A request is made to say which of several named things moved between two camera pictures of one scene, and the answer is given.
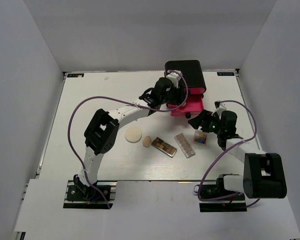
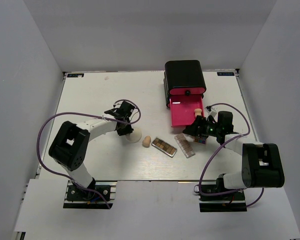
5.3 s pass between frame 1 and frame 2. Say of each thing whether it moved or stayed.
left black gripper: moved
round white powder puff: stayed
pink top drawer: stayed
